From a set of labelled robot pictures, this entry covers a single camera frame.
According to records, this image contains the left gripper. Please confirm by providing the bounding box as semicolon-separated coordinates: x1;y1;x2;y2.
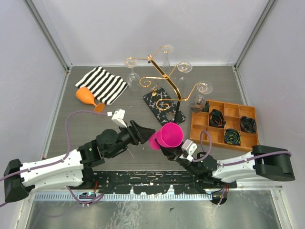
107;120;156;159

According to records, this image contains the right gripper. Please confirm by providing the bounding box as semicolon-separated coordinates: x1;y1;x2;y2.
155;135;200;177

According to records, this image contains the pink plastic wine glass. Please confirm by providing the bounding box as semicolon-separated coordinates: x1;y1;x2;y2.
148;123;184;150

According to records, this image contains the gold wine glass rack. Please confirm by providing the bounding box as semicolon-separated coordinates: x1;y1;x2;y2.
131;46;197;126

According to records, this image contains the clear stemless glass tumbler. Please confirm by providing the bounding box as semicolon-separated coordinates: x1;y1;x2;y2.
125;57;140;91

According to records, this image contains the orange plastic wine glass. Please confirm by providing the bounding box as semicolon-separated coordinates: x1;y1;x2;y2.
75;87;105;113

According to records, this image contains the clear round wine glass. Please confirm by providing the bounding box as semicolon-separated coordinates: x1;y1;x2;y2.
191;81;213;113

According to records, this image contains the clear champagne flute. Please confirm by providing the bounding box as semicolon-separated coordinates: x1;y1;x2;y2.
162;44;174;75
177;61;193;88

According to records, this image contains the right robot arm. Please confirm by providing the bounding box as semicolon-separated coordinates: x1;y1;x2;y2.
161;145;295;188

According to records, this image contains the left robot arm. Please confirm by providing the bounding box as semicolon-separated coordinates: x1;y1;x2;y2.
1;120;155;203

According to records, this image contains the black coil centre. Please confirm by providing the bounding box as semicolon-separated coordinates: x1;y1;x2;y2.
209;109;226;128

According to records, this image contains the black coil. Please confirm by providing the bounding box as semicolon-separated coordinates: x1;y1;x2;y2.
209;109;226;128
202;101;210;113
224;128;241;146
240;116;257;133

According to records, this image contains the black coil top left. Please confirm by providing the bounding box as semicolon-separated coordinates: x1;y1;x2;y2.
202;101;210;113

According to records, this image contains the black coil bottom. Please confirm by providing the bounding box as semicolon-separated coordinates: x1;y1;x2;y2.
224;128;241;146

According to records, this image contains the striped black white cloth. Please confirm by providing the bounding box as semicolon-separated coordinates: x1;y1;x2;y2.
75;66;128;105

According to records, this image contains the orange compartment tray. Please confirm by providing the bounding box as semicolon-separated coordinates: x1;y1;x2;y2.
190;100;259;152

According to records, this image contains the black coil right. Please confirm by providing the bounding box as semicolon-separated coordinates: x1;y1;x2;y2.
240;116;257;133

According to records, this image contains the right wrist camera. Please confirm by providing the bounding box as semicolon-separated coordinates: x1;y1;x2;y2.
180;139;197;162

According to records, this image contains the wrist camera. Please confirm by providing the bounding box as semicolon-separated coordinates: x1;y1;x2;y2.
180;139;197;162
112;109;127;128

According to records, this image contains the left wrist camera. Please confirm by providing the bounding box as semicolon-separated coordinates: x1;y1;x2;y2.
112;109;127;128

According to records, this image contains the black mounting base plate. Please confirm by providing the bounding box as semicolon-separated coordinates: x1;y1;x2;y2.
93;171;237;195

